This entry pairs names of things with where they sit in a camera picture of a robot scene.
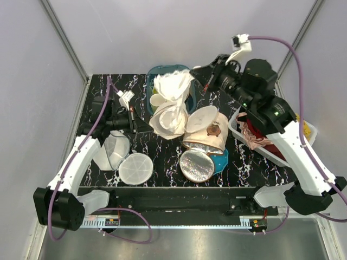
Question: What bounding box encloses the red bra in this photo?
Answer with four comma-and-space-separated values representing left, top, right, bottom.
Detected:
247, 119, 286, 161

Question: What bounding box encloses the white open mesh laundry bag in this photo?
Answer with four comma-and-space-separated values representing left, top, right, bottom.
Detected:
93, 131, 153, 186

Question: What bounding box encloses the white plastic laundry basket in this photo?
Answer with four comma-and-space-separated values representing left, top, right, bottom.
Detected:
228, 108, 318, 167

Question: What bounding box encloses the teal transparent plastic bin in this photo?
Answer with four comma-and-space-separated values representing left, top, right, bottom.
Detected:
146, 64, 198, 115

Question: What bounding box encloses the yellow garment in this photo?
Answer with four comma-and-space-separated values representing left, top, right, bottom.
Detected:
303, 120, 312, 141

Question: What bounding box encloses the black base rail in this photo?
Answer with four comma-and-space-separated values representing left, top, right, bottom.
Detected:
77, 186, 280, 227

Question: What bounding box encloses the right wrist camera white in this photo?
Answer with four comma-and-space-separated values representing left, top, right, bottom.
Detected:
225, 34, 252, 65

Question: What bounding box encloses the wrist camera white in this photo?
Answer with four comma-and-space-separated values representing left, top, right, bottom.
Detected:
117, 90, 134, 111
225, 34, 252, 65

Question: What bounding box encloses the blue dotted plate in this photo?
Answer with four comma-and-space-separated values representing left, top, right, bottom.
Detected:
209, 149, 229, 175

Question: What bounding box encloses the cream capybara insulated lunch bag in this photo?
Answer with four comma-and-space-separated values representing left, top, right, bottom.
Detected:
179, 111, 229, 183

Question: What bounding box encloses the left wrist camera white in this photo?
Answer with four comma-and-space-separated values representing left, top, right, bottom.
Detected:
117, 90, 134, 111

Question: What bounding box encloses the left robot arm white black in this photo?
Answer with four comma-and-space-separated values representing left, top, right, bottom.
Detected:
33, 97, 153, 231

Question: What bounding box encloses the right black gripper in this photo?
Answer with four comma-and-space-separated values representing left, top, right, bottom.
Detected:
190, 54, 254, 109

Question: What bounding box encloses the beige mesh bra laundry bag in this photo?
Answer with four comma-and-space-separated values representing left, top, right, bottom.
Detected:
149, 102, 218, 140

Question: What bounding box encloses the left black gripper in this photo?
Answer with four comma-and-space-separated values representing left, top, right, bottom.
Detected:
106, 106, 154, 135

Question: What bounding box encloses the cream yellow-handled mug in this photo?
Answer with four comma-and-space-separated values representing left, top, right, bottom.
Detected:
150, 94, 166, 113

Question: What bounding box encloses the white bra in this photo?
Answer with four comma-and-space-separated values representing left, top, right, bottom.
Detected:
153, 69, 196, 139

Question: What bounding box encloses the pink bra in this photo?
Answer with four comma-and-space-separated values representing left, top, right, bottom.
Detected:
236, 112, 273, 150

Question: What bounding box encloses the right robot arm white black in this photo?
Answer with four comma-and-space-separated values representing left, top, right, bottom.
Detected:
190, 54, 346, 215

